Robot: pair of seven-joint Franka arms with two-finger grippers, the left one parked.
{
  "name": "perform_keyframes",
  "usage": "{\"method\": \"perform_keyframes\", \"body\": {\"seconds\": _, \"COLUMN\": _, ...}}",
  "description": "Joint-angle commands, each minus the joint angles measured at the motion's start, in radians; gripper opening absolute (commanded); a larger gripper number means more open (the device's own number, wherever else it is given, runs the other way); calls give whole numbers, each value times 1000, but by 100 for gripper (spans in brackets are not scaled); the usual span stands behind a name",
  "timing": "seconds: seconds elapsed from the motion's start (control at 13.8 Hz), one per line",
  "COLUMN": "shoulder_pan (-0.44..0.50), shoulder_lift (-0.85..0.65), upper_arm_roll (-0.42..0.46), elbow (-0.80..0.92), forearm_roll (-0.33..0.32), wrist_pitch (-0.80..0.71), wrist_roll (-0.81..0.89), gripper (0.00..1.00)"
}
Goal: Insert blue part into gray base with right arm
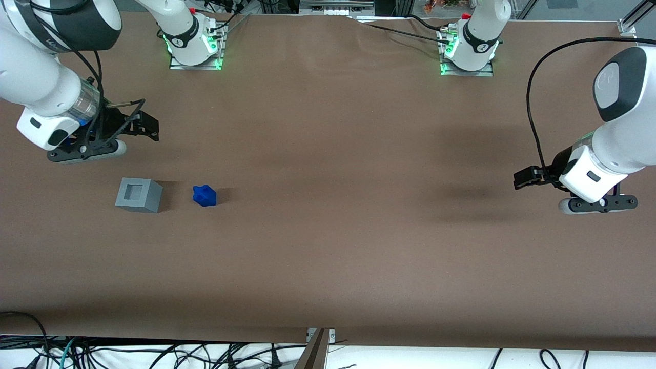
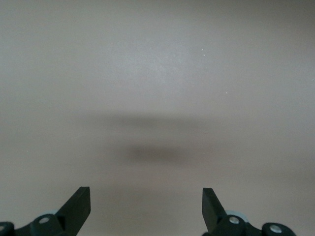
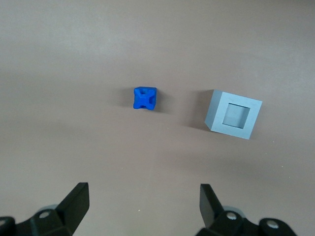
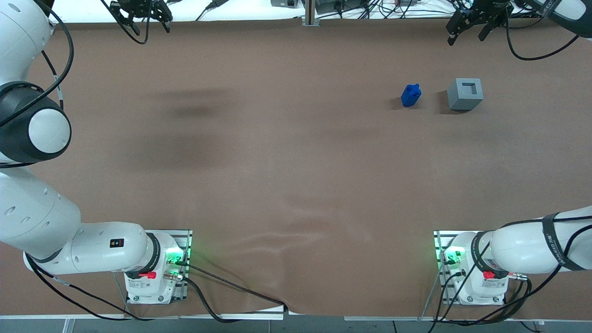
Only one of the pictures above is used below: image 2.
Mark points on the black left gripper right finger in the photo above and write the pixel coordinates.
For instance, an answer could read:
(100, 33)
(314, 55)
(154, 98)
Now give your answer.
(214, 216)

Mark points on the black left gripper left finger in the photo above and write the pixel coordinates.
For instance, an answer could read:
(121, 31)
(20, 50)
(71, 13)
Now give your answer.
(73, 216)

